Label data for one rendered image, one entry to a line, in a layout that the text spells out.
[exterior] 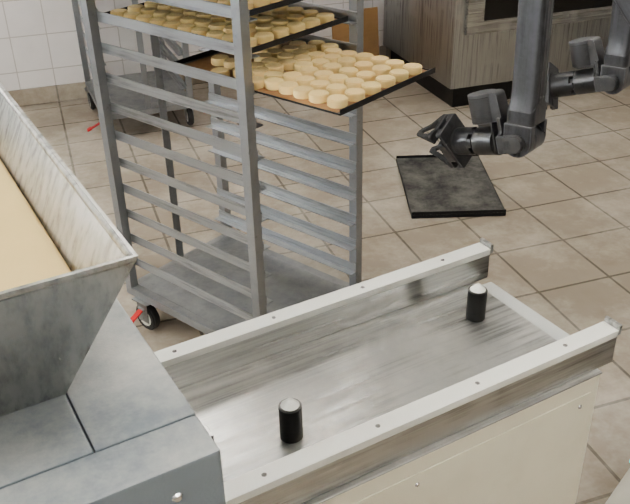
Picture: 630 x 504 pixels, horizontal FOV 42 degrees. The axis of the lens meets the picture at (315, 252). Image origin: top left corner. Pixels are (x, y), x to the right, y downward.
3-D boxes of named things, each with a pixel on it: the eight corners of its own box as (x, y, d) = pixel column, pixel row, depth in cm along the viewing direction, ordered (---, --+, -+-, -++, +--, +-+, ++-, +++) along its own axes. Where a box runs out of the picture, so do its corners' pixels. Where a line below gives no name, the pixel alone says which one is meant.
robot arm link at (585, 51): (617, 90, 184) (633, 80, 189) (610, 39, 180) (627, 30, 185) (568, 95, 192) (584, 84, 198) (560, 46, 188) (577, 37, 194)
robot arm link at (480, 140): (496, 159, 159) (514, 150, 162) (490, 124, 157) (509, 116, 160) (469, 158, 165) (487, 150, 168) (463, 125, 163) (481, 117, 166)
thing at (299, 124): (356, 143, 246) (356, 134, 244) (351, 146, 244) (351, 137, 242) (209, 100, 282) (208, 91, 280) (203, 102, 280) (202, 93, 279)
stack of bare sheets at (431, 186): (396, 161, 400) (396, 155, 398) (478, 159, 400) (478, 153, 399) (411, 218, 348) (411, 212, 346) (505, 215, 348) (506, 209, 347)
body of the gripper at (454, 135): (448, 112, 169) (475, 111, 163) (471, 146, 174) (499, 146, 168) (432, 135, 167) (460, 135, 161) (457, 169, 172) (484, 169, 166)
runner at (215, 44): (259, 56, 202) (258, 44, 200) (251, 59, 200) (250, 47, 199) (99, 18, 238) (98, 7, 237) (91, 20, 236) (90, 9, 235)
